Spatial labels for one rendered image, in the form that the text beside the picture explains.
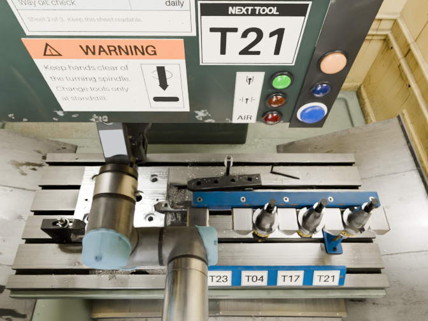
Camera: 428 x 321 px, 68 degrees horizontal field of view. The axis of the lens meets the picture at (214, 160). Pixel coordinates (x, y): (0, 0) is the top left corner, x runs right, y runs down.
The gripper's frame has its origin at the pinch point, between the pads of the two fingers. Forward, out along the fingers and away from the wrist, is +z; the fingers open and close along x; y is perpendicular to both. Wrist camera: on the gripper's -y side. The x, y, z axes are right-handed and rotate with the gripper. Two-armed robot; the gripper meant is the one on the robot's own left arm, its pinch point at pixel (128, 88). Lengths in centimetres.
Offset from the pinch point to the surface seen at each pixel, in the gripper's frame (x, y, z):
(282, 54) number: 24.2, -27.9, -20.9
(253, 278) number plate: 30, 52, -29
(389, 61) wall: 101, 56, 68
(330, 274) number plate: 53, 51, -28
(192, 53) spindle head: 15.2, -27.9, -20.8
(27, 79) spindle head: -3.2, -24.2, -20.9
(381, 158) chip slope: 90, 67, 22
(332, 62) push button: 29.3, -27.5, -21.6
